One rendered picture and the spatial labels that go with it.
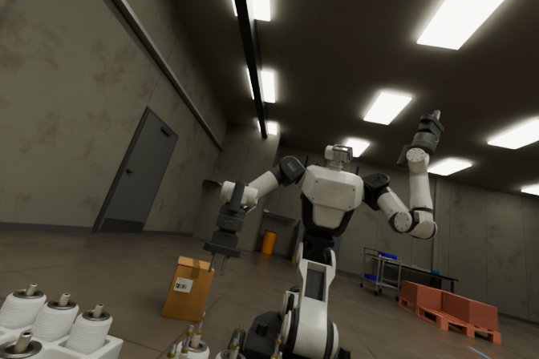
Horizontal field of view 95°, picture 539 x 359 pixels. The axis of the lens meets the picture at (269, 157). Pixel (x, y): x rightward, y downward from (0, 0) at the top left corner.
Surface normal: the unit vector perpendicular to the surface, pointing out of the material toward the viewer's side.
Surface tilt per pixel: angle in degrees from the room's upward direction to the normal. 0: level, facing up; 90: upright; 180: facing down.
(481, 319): 90
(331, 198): 110
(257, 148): 90
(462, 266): 90
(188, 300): 89
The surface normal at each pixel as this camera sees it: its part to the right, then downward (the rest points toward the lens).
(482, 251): -0.05, -0.31
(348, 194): -0.10, 0.04
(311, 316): 0.13, -0.87
